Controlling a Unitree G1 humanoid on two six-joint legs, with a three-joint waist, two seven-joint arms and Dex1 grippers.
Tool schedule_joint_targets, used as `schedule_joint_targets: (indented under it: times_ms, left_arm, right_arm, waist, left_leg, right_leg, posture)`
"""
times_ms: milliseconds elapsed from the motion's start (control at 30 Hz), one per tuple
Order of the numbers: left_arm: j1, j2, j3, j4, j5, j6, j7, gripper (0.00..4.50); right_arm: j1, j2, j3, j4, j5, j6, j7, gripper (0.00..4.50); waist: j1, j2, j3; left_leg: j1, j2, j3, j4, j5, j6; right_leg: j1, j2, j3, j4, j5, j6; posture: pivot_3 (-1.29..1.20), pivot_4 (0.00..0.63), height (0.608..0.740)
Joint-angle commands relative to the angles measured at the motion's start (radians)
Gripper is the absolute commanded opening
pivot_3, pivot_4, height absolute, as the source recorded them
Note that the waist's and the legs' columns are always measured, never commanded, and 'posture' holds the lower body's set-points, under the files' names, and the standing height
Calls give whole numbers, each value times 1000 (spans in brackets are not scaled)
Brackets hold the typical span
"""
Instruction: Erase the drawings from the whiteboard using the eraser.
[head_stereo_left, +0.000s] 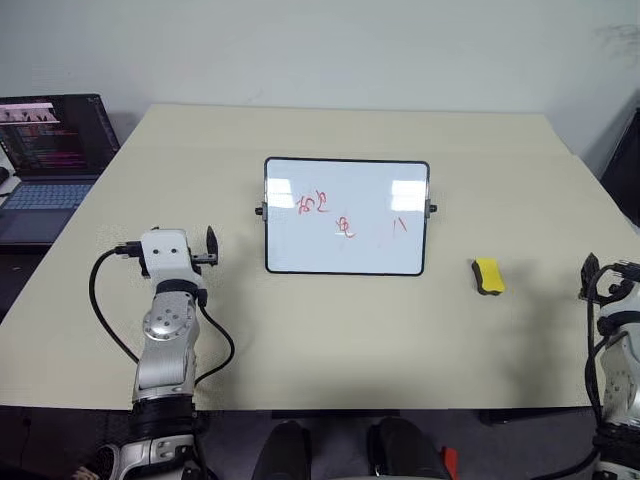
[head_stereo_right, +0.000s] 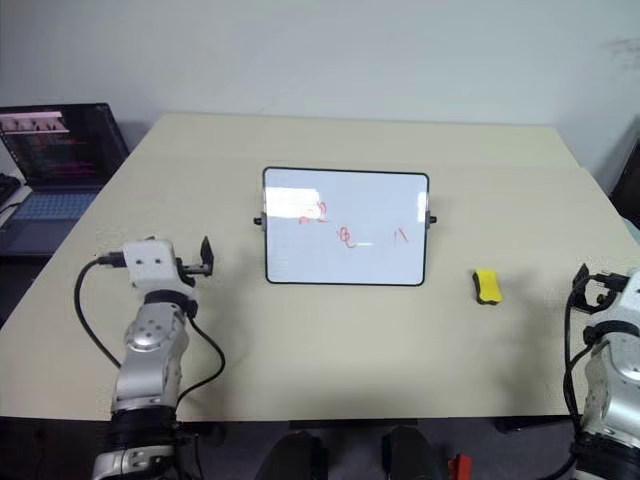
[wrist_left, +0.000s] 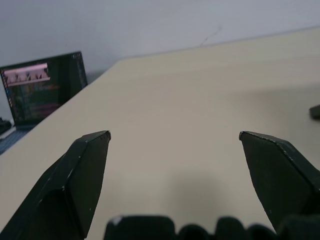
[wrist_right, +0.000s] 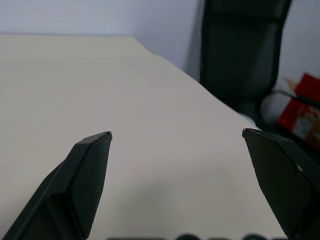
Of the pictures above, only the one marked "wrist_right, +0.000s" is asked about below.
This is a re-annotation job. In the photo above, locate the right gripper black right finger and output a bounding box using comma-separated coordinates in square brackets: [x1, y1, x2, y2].
[241, 128, 320, 240]

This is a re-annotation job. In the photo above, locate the thin black cable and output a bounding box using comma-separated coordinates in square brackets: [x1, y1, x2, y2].
[271, 90, 320, 107]

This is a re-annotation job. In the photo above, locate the black office chair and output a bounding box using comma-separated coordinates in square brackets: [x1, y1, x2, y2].
[198, 0, 293, 126]

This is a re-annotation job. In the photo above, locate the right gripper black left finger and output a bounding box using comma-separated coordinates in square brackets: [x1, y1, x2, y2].
[0, 130, 113, 240]

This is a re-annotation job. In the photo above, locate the red cardboard box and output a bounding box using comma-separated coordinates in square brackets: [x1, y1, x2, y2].
[277, 72, 320, 148]

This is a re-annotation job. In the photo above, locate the white round object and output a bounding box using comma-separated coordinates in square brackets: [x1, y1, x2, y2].
[260, 91, 292, 126]

